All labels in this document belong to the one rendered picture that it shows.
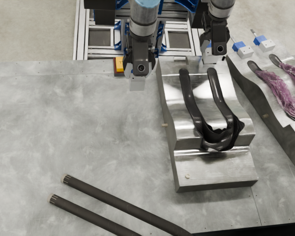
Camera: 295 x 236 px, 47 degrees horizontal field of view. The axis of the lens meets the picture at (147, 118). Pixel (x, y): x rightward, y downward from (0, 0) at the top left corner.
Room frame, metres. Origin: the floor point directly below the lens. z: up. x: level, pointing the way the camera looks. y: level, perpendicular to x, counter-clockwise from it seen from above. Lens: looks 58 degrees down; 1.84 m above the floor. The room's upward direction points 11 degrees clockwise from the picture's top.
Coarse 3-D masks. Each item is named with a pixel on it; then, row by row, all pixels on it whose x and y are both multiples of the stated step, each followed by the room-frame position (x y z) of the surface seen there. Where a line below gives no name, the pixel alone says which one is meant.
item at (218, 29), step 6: (210, 24) 0.87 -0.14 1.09; (216, 24) 0.86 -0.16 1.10; (222, 24) 0.86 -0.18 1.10; (216, 30) 0.84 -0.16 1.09; (222, 30) 0.85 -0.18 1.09; (216, 36) 0.83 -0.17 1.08; (222, 36) 0.84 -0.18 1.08; (216, 42) 0.82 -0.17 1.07; (222, 42) 0.82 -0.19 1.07; (216, 48) 0.80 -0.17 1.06; (222, 48) 0.81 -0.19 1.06; (216, 54) 0.79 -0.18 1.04; (222, 54) 0.80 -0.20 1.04
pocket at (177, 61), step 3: (186, 57) 0.90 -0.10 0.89; (174, 60) 0.88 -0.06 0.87; (177, 60) 0.89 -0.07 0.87; (180, 60) 0.89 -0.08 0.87; (183, 60) 0.89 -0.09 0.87; (186, 60) 0.89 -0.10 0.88; (177, 63) 0.88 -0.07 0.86; (180, 63) 0.88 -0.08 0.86; (183, 63) 0.88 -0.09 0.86; (186, 63) 0.88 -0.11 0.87
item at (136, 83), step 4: (132, 72) 0.72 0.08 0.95; (132, 76) 0.70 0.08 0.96; (136, 76) 0.70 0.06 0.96; (140, 76) 0.70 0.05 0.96; (144, 76) 0.71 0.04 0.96; (132, 80) 0.68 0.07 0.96; (136, 80) 0.68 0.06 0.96; (140, 80) 0.69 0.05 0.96; (144, 80) 0.69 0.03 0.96; (132, 84) 0.68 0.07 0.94; (136, 84) 0.68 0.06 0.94; (140, 84) 0.68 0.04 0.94; (144, 84) 0.69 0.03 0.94; (132, 88) 0.68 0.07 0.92; (136, 88) 0.68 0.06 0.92; (140, 88) 0.68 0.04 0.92
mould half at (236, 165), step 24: (168, 72) 0.80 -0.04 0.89; (192, 72) 0.83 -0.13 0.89; (168, 96) 0.70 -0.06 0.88; (168, 120) 0.62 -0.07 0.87; (192, 120) 0.59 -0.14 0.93; (216, 120) 0.61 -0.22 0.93; (240, 120) 0.63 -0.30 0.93; (168, 144) 0.56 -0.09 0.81; (192, 144) 0.53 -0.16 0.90; (240, 144) 0.57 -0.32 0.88; (192, 168) 0.46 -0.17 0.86; (216, 168) 0.48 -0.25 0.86; (240, 168) 0.49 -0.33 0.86
